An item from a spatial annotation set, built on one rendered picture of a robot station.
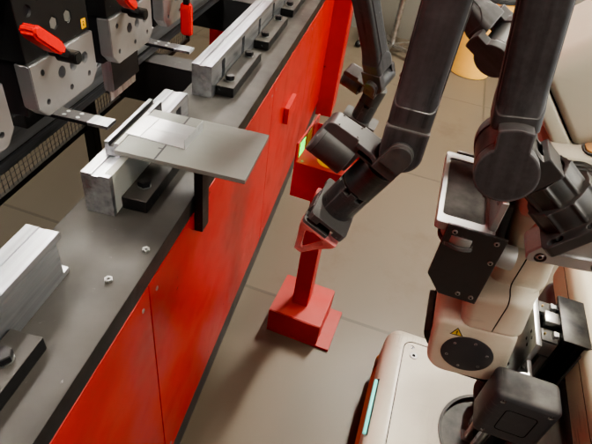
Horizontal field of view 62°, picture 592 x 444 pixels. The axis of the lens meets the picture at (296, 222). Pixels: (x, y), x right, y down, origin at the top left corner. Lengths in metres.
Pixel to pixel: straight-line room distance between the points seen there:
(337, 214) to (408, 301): 1.46
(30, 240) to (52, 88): 0.26
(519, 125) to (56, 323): 0.73
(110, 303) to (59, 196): 1.73
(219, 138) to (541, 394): 0.81
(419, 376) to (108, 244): 1.01
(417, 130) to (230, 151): 0.47
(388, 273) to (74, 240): 1.55
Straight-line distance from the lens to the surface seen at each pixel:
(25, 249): 0.88
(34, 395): 0.81
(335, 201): 0.73
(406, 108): 0.64
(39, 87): 0.75
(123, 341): 0.94
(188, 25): 1.11
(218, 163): 0.97
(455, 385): 1.63
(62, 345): 0.85
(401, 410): 1.52
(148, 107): 1.18
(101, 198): 1.03
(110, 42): 0.90
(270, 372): 1.84
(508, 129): 0.62
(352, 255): 2.30
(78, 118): 1.12
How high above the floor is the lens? 1.54
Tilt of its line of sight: 40 degrees down
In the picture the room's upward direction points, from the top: 9 degrees clockwise
